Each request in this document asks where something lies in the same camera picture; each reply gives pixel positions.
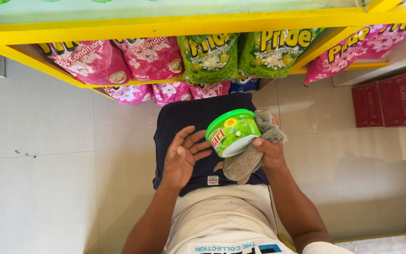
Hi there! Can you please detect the person's right hand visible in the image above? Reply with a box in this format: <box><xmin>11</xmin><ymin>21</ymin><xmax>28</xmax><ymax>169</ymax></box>
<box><xmin>252</xmin><ymin>110</ymin><xmax>289</xmax><ymax>170</ymax></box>

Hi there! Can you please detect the person's left hand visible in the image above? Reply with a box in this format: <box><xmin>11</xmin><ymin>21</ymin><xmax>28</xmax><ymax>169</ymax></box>
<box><xmin>160</xmin><ymin>126</ymin><xmax>213</xmax><ymax>193</ymax></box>

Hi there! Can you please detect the grey fluffy cloth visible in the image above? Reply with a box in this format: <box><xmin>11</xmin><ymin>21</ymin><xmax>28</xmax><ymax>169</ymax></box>
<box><xmin>222</xmin><ymin>111</ymin><xmax>289</xmax><ymax>185</ymax></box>

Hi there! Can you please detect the pink floral detergent packet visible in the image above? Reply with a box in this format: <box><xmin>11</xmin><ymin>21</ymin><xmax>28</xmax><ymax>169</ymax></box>
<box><xmin>152</xmin><ymin>82</ymin><xmax>193</xmax><ymax>106</ymax></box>
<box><xmin>189</xmin><ymin>81</ymin><xmax>231</xmax><ymax>100</ymax></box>
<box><xmin>303</xmin><ymin>26</ymin><xmax>371</xmax><ymax>84</ymax></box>
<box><xmin>358</xmin><ymin>22</ymin><xmax>406</xmax><ymax>59</ymax></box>
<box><xmin>111</xmin><ymin>36</ymin><xmax>185</xmax><ymax>82</ymax></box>
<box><xmin>35</xmin><ymin>40</ymin><xmax>132</xmax><ymax>86</ymax></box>
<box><xmin>103</xmin><ymin>84</ymin><xmax>154</xmax><ymax>104</ymax></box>

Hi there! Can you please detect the blue detergent packet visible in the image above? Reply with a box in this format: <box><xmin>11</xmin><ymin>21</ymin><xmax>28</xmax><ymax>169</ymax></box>
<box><xmin>229</xmin><ymin>76</ymin><xmax>260</xmax><ymax>94</ymax></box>

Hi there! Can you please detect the green floral detergent packet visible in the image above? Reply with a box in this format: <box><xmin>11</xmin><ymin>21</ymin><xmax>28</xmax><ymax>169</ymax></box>
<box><xmin>238</xmin><ymin>28</ymin><xmax>325</xmax><ymax>79</ymax></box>
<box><xmin>176</xmin><ymin>33</ymin><xmax>239</xmax><ymax>84</ymax></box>

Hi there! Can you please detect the red cardboard box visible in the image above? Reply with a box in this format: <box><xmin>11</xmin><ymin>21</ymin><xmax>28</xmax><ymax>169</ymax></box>
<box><xmin>352</xmin><ymin>82</ymin><xmax>384</xmax><ymax>128</ymax></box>
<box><xmin>377</xmin><ymin>72</ymin><xmax>406</xmax><ymax>127</ymax></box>

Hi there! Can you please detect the white board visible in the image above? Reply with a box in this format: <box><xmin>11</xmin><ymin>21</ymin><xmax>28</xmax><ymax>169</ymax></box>
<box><xmin>333</xmin><ymin>49</ymin><xmax>406</xmax><ymax>87</ymax></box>

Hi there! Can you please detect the yellow shelf rack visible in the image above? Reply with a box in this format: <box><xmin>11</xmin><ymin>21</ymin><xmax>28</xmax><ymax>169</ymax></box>
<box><xmin>0</xmin><ymin>0</ymin><xmax>406</xmax><ymax>101</ymax></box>

